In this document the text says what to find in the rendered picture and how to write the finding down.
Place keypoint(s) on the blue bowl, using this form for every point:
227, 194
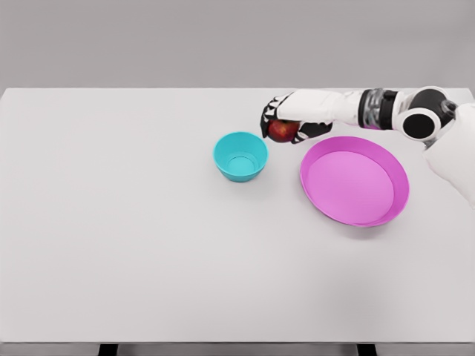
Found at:
240, 157

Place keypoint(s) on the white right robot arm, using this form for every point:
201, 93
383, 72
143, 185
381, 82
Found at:
408, 111

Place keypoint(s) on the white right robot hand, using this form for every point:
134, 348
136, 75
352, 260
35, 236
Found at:
297, 105

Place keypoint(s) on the red apple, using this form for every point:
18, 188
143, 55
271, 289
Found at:
282, 130

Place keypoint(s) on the pink plate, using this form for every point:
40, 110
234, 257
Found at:
352, 181

